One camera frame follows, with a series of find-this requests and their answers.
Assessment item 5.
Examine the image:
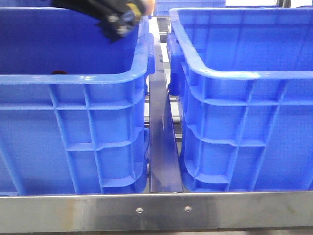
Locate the blue bin rear left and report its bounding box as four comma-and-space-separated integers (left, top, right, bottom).
0, 0, 54, 8

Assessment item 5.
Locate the blue plastic bin left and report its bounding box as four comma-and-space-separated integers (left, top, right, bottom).
0, 7, 155, 196

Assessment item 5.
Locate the stainless steel front rail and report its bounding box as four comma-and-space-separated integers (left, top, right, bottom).
0, 191, 313, 233

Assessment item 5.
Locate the blue bin rear centre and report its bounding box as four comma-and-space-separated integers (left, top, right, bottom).
153, 0, 226, 16

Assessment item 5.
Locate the blue plastic bin right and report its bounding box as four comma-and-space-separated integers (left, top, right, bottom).
168, 7, 313, 192

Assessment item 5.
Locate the red mushroom push button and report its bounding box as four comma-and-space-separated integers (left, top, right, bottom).
51, 70, 67, 75

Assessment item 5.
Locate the blue plastic bin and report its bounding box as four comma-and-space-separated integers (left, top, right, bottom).
168, 7, 313, 192
0, 7, 155, 196

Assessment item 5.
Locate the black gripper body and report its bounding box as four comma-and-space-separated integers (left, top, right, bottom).
52, 0, 155, 42

